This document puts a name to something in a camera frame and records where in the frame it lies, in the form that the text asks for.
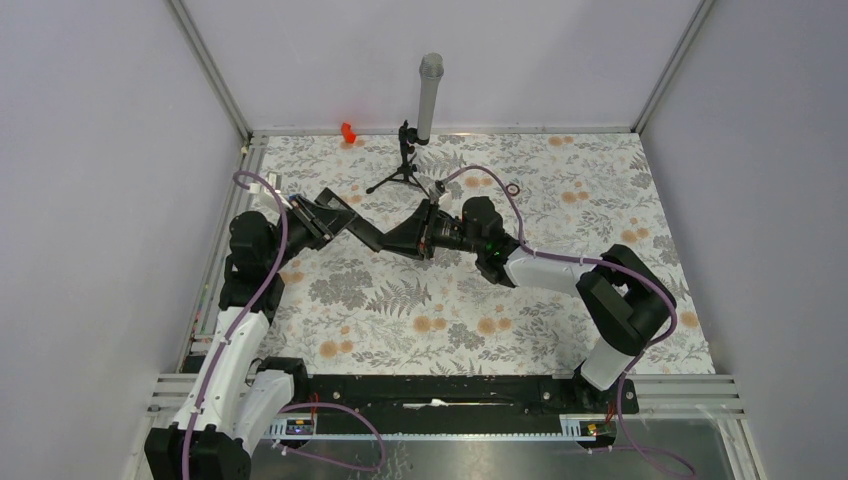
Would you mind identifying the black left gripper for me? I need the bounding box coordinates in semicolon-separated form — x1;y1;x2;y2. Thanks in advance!
265;194;357;272

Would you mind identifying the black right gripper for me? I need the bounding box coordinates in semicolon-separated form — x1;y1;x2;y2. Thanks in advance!
379;199;484;261

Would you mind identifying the black remote control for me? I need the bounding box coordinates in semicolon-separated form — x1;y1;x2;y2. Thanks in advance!
346;216;386;253

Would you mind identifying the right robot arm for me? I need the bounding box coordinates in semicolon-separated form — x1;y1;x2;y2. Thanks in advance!
377;196;676;412

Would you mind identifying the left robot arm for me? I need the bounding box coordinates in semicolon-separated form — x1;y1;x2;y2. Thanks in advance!
144;194;357;479

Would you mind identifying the orange plastic clip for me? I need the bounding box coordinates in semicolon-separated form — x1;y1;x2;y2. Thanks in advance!
340;122;357;145

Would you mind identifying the black tripod mic stand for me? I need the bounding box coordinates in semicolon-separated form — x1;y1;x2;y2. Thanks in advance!
365;120;430;198

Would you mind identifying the grey microphone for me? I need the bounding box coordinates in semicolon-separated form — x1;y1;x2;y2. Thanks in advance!
417;52;444;145

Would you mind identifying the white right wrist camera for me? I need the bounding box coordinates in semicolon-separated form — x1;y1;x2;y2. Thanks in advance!
428;180;462;208

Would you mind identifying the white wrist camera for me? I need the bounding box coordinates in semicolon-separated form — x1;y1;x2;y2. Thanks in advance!
249;172;291;210
428;180;462;208

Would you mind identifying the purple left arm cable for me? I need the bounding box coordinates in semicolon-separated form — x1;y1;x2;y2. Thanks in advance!
180;170;387;480

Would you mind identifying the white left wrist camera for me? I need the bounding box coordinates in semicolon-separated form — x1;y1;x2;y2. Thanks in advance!
249;172;291;210

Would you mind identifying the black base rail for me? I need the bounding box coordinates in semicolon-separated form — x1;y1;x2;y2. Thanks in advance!
294;374;639;436

